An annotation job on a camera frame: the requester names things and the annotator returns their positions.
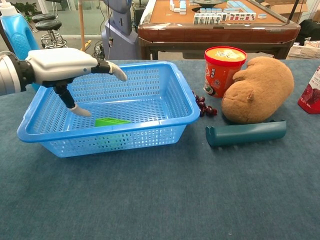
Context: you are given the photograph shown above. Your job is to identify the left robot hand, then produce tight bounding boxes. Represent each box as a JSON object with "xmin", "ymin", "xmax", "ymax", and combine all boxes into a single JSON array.
[{"xmin": 24, "ymin": 47, "xmax": 128, "ymax": 118}]

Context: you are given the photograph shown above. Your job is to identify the green plastic scraper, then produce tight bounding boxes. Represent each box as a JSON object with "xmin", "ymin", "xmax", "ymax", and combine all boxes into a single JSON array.
[{"xmin": 94, "ymin": 117, "xmax": 132, "ymax": 128}]

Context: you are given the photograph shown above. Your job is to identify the purple grape bunch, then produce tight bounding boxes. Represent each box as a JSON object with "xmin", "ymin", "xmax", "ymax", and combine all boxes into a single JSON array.
[{"xmin": 191, "ymin": 90, "xmax": 218, "ymax": 118}]

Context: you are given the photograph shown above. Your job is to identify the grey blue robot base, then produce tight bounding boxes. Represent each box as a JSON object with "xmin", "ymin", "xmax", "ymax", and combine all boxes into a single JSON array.
[{"xmin": 101, "ymin": 0, "xmax": 141, "ymax": 61}]

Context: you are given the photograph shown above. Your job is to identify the blue perforated plastic basket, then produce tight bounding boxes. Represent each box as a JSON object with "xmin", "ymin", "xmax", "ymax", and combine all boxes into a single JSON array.
[{"xmin": 16, "ymin": 61, "xmax": 201, "ymax": 158}]

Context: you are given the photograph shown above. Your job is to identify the black stool with chrome base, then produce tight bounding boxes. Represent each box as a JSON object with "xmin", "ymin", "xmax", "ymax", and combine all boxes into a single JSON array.
[
  {"xmin": 34, "ymin": 19, "xmax": 68, "ymax": 50},
  {"xmin": 31, "ymin": 13, "xmax": 56, "ymax": 23}
]

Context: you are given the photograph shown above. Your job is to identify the wooden pole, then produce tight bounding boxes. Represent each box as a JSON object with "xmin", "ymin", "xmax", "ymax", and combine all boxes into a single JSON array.
[{"xmin": 77, "ymin": 0, "xmax": 86, "ymax": 52}]

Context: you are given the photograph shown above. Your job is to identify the blue detergent bottle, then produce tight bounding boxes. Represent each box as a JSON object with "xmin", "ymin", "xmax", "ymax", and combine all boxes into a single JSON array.
[{"xmin": 0, "ymin": 2, "xmax": 42, "ymax": 92}]

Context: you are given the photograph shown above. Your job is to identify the green potted plant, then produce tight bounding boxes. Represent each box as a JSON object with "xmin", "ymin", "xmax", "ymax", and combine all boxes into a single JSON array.
[{"xmin": 11, "ymin": 1, "xmax": 38, "ymax": 16}]

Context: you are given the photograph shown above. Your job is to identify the stacked mahjong tiles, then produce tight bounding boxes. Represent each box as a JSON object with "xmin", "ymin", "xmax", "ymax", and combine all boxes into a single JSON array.
[{"xmin": 169, "ymin": 0, "xmax": 187, "ymax": 13}]

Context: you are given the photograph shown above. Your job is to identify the brown mahjong table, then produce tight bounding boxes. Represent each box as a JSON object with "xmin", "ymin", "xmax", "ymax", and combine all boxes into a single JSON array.
[{"xmin": 137, "ymin": 0, "xmax": 301, "ymax": 61}]

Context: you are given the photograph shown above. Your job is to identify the teal table cloth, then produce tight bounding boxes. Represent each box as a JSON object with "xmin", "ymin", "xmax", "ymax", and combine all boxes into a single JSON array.
[{"xmin": 0, "ymin": 59, "xmax": 320, "ymax": 240}]

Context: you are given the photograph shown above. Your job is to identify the red instant noodle cup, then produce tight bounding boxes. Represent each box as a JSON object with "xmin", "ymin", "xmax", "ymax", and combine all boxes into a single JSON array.
[{"xmin": 203, "ymin": 46, "xmax": 248, "ymax": 99}]

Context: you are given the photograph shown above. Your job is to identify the blue backed mahjong tile row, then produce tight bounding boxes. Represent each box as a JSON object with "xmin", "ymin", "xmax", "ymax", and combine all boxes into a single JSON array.
[{"xmin": 199, "ymin": 7, "xmax": 223, "ymax": 14}]

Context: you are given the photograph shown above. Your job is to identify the black round dish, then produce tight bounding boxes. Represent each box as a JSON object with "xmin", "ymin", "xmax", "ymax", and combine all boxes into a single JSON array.
[{"xmin": 192, "ymin": 0, "xmax": 226, "ymax": 7}]

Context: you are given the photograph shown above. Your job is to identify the face-up mahjong tile row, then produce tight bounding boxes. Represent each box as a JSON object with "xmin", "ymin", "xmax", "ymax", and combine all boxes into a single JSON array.
[{"xmin": 193, "ymin": 12, "xmax": 257, "ymax": 25}]

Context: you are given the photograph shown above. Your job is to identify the long blue mahjong tile row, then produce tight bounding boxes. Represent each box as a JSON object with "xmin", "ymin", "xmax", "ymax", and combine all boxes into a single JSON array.
[{"xmin": 226, "ymin": 0, "xmax": 251, "ymax": 13}]

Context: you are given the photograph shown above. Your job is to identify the dark green plastic holder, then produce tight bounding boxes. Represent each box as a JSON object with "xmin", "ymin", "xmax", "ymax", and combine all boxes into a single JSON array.
[{"xmin": 205, "ymin": 119, "xmax": 287, "ymax": 149}]

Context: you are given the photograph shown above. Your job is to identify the brown plush capybara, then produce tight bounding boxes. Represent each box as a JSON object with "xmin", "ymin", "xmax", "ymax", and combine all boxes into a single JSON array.
[{"xmin": 220, "ymin": 56, "xmax": 295, "ymax": 125}]

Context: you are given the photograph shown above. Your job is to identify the cardboard box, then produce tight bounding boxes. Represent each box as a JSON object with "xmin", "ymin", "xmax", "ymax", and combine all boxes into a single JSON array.
[{"xmin": 271, "ymin": 1, "xmax": 309, "ymax": 15}]

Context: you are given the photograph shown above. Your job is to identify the white plastic crate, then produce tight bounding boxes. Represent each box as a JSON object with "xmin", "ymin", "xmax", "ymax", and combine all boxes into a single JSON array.
[{"xmin": 287, "ymin": 44, "xmax": 320, "ymax": 60}]

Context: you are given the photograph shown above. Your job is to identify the black bag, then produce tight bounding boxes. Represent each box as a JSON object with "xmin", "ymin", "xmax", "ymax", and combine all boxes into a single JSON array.
[{"xmin": 296, "ymin": 19, "xmax": 320, "ymax": 46}]

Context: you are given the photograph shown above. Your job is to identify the red snack packet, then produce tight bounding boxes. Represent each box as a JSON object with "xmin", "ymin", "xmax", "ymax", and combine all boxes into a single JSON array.
[{"xmin": 297, "ymin": 65, "xmax": 320, "ymax": 115}]

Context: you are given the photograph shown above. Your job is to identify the black hanging cable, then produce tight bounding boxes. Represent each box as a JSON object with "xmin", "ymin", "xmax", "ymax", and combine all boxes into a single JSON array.
[{"xmin": 106, "ymin": 0, "xmax": 115, "ymax": 48}]

